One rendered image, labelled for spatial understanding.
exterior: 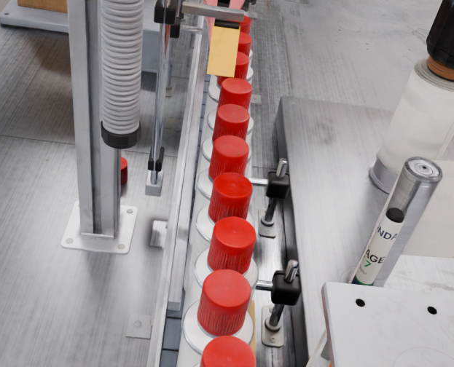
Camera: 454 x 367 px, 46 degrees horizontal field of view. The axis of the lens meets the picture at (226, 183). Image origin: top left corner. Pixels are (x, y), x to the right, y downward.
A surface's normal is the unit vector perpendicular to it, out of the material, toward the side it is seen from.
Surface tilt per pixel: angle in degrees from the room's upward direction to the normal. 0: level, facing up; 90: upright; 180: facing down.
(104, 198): 90
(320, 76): 0
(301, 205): 0
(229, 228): 3
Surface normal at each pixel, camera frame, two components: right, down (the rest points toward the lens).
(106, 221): -0.02, 0.65
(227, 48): 0.06, 0.16
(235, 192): 0.13, -0.77
